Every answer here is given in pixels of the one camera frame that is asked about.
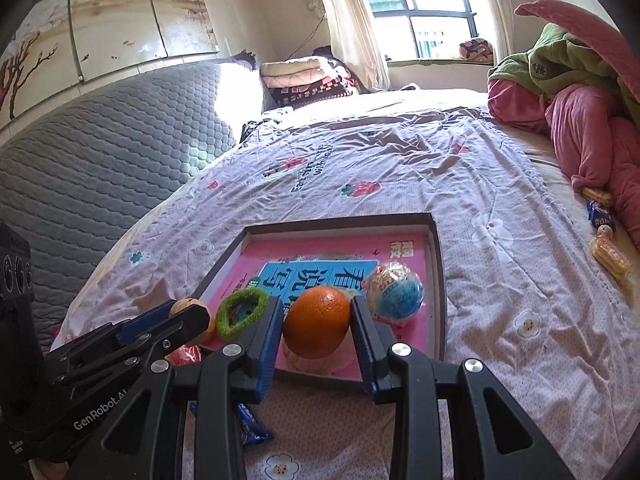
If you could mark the pink book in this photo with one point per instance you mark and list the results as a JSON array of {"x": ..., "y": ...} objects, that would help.
[{"x": 280, "y": 252}]

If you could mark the yellow snack packet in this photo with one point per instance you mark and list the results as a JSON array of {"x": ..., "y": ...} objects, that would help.
[
  {"x": 610, "y": 257},
  {"x": 597, "y": 195}
]

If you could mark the cream curtain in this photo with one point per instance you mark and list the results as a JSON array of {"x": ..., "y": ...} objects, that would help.
[
  {"x": 495, "y": 5},
  {"x": 345, "y": 25}
]

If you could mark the shallow brown cardboard box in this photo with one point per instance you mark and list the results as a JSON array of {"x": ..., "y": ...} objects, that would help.
[{"x": 437, "y": 285}]

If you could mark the wrapped round snack ball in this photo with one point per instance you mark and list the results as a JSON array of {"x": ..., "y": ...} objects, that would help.
[{"x": 395, "y": 290}]

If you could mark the window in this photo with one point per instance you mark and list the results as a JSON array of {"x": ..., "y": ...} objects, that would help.
[{"x": 430, "y": 5}]

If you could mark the strawberry printed bedsheet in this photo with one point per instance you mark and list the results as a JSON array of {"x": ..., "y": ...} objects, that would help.
[{"x": 450, "y": 185}]

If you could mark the blossom painted wall panel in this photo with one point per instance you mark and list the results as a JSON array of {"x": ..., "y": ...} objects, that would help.
[{"x": 115, "y": 20}]

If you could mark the blue cookie packet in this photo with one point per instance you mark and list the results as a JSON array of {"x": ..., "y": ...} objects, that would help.
[{"x": 250, "y": 427}]

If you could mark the dark patterned cloth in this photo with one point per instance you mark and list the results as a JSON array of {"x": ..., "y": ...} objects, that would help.
[{"x": 265, "y": 125}]

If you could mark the beige walnut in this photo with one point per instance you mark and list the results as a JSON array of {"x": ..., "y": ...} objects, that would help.
[{"x": 182, "y": 305}]

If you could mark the grey quilted mattress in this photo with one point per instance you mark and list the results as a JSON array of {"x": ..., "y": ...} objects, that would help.
[{"x": 100, "y": 160}]

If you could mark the stack of folded blankets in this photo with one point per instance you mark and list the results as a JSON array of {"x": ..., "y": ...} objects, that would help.
[{"x": 305, "y": 82}]

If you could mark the orange fruit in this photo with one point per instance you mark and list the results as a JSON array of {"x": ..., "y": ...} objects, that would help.
[
  {"x": 210, "y": 330},
  {"x": 317, "y": 320}
]

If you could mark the red white snack bag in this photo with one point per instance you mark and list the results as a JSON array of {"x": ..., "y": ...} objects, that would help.
[{"x": 182, "y": 355}]

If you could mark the green fuzzy scrunchie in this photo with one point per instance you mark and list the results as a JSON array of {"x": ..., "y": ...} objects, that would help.
[{"x": 230, "y": 305}]

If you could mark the patterned cloth bundle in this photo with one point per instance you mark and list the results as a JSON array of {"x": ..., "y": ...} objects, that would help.
[{"x": 475, "y": 50}]

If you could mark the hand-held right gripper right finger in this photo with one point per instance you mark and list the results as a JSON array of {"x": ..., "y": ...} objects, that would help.
[{"x": 362, "y": 345}]

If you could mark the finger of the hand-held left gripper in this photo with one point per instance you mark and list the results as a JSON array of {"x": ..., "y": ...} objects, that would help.
[
  {"x": 190, "y": 321},
  {"x": 150, "y": 316}
]

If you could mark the green garment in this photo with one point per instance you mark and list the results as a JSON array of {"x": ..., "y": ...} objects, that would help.
[{"x": 575, "y": 60}]

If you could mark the small blue snack packet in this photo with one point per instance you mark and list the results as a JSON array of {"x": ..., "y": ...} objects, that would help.
[{"x": 601, "y": 214}]

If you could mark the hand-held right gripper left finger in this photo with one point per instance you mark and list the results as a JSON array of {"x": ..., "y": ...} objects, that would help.
[{"x": 270, "y": 340}]

